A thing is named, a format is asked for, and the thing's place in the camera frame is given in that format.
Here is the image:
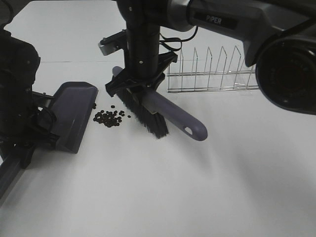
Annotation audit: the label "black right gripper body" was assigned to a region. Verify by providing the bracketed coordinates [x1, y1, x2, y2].
[105, 24, 177, 97]

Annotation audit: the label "chrome wire dish rack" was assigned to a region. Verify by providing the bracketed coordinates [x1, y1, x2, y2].
[166, 45, 259, 93]

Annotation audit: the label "purple plastic dustpan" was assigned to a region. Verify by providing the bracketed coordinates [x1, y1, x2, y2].
[0, 81, 99, 198]

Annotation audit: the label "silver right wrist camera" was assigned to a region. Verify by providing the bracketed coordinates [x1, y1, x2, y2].
[98, 30, 127, 56]

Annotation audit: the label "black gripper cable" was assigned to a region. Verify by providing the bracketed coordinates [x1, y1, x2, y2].
[159, 24, 199, 54]

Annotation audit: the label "pile of coffee beans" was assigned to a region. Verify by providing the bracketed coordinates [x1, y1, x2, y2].
[93, 105, 131, 128]

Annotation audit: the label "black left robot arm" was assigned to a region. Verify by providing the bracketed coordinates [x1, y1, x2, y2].
[0, 29, 60, 160]

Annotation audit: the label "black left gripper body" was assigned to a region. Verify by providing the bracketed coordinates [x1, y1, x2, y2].
[0, 91, 59, 168]

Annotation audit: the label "purple hand brush black bristles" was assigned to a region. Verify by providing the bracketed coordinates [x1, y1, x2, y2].
[111, 65, 208, 142]

